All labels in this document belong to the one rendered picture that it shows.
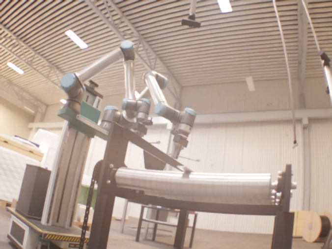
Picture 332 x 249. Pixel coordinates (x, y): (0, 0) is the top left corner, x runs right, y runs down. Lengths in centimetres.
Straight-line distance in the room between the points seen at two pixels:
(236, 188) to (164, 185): 34
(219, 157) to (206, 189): 1142
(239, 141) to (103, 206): 1145
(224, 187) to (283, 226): 31
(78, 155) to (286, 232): 198
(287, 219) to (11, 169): 433
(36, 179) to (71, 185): 37
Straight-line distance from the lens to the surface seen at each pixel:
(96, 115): 245
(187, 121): 163
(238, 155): 1225
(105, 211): 131
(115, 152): 137
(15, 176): 461
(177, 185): 108
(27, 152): 470
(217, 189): 102
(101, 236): 133
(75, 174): 236
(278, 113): 1218
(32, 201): 230
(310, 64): 1307
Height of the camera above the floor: 71
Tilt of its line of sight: 23 degrees up
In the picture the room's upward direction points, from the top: 10 degrees clockwise
